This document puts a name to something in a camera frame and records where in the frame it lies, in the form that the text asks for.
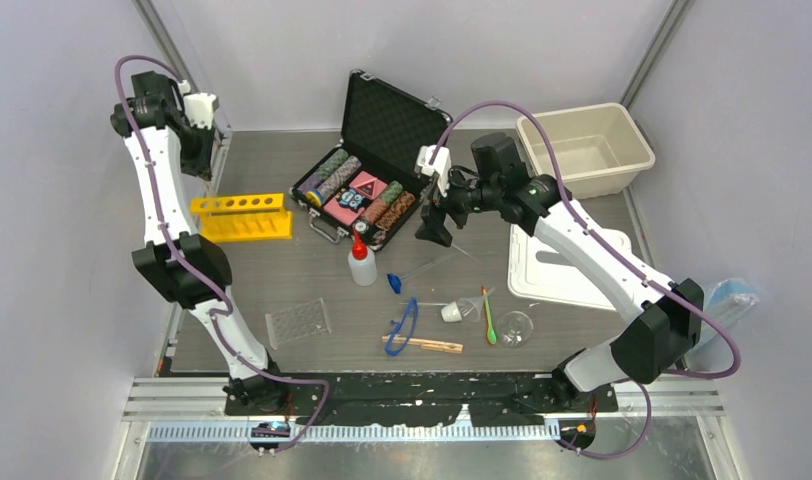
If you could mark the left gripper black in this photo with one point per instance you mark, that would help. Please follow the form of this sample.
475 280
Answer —
200 165

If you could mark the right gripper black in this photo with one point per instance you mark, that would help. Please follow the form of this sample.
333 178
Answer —
433 216

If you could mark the yellow test tube rack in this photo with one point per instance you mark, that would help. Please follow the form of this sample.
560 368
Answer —
248 218

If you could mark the clear plastic well plate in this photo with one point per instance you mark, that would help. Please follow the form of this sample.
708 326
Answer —
297 322

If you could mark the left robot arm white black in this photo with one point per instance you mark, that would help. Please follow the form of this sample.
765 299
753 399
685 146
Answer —
168 132

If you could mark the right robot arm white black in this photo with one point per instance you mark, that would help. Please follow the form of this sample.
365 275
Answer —
663 317

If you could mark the glass stirring rod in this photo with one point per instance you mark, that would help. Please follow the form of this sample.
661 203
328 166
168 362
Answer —
470 256

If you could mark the black poker chip case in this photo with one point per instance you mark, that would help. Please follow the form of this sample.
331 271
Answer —
382 130

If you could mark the white squeeze bottle red cap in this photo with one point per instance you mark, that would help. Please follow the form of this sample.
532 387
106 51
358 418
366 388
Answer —
362 262

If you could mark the white bin lid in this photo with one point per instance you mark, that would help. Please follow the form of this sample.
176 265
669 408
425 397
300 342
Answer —
538 272

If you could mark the green orange spatula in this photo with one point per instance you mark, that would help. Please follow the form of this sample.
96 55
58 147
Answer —
491 336

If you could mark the wooden clothespin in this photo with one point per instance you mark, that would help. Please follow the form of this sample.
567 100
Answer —
425 344

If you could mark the blue safety glasses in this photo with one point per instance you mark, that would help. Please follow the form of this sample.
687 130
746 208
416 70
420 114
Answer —
403 330

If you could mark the clear glass petri dish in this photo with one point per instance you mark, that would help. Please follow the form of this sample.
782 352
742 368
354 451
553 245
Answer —
514 329

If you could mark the beige plastic bin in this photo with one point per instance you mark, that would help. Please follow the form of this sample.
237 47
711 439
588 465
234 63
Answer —
599 148

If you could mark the blue plastic bag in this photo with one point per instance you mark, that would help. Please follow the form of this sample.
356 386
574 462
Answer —
725 304

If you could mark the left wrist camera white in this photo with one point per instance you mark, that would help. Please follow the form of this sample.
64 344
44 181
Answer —
199 107

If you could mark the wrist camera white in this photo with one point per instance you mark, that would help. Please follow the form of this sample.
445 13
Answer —
199 107
435 162

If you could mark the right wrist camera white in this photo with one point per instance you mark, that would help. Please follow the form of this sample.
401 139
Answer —
435 162

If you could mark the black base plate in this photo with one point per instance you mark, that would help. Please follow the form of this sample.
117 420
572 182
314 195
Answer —
413 399

